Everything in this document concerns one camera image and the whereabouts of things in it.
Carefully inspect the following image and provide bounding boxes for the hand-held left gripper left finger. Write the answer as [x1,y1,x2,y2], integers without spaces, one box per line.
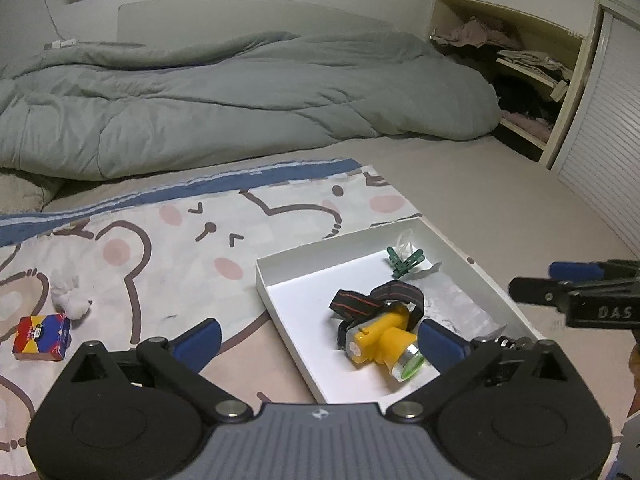
[62,317,254,425]

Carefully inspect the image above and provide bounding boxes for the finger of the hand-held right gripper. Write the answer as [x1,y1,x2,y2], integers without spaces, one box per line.
[509,276,609,309]
[548,259,640,281]

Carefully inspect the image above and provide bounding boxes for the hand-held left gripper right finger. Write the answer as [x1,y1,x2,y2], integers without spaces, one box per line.
[386,319,586,424]

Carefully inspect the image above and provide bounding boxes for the clear plastic bag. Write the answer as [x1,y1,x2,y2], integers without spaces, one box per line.
[419,279,507,342]

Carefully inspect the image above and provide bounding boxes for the yellow headlamp with striped strap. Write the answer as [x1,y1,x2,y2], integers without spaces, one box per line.
[328,282,427,381]

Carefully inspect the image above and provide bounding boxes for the green clip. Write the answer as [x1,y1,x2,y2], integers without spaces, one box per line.
[386,246,427,280]

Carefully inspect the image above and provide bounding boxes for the white shallow box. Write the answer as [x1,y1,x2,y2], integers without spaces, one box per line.
[255,216,546,406]

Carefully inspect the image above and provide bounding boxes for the bear printed blanket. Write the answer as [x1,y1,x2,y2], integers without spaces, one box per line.
[0,157,477,480]

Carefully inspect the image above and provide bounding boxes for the clear plastic wrapper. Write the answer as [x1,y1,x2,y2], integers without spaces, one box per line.
[392,230,421,256]

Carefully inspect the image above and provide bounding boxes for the white crumpled tissue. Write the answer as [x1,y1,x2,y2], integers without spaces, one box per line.
[50,270,94,320]

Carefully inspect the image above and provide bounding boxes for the folded pink clothes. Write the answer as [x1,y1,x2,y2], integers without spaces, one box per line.
[500,110,554,144]

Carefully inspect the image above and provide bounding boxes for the small red blue card box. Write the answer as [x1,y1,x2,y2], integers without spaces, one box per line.
[12,312,73,363]

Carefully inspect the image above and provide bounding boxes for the white roller shutter door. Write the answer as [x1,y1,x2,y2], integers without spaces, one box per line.
[547,0,640,257]

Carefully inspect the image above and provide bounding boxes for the dark clothes pile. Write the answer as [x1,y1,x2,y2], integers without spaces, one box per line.
[450,55,559,121]

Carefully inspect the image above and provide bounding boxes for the folded beige clothes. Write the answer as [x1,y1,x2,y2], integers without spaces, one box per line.
[497,48,574,84]

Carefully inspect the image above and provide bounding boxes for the beige fleece pillow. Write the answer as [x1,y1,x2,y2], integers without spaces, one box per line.
[0,167,66,216]

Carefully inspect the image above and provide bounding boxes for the grey duvet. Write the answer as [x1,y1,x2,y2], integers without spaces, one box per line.
[0,30,501,181]

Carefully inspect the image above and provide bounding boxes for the pink crumpled clothes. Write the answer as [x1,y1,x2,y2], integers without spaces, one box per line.
[432,17,519,49]

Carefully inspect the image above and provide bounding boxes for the wooden shelf unit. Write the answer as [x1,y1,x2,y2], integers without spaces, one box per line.
[430,0,601,171]

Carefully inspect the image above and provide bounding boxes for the white cable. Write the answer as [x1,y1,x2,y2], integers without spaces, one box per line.
[35,0,69,41]

